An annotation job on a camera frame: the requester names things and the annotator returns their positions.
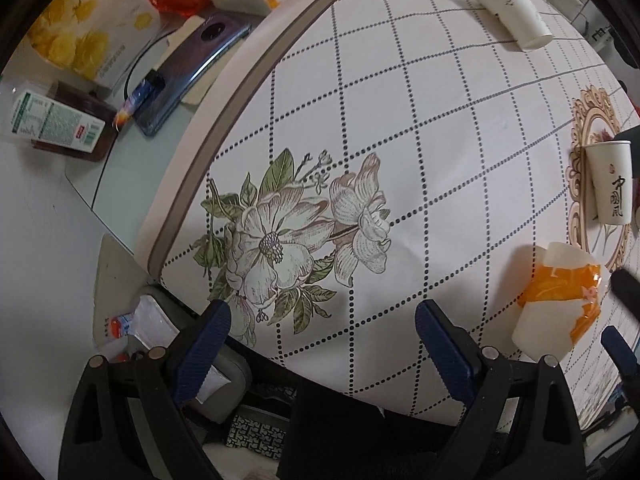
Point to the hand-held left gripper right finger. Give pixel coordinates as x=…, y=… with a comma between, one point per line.
x=445, y=347

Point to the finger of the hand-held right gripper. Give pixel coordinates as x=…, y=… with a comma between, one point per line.
x=619, y=347
x=627, y=287

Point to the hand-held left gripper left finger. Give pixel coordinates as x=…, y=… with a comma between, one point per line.
x=200, y=355

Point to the orange white tissue packet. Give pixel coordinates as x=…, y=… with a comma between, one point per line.
x=550, y=310

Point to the white cup with black calligraphy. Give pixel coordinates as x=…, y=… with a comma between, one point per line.
x=609, y=185

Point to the white paper cup bird print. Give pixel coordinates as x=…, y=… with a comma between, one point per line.
x=512, y=7

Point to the white plastic packet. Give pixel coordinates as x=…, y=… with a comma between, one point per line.
x=142, y=327

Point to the black and white patterned cloth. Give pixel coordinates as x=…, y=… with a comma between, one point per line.
x=255, y=430

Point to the floral checked tablecloth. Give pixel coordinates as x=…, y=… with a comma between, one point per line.
x=400, y=135

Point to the colourful lighter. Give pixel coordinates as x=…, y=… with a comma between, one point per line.
x=134, y=104

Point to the dark red box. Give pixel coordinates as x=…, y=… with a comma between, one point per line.
x=85, y=110

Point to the green and white box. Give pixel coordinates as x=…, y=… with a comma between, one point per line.
x=55, y=122

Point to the dark blue smartphone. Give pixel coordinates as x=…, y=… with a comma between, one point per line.
x=192, y=72

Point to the yellow flower tissue pack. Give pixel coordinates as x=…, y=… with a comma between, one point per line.
x=85, y=25

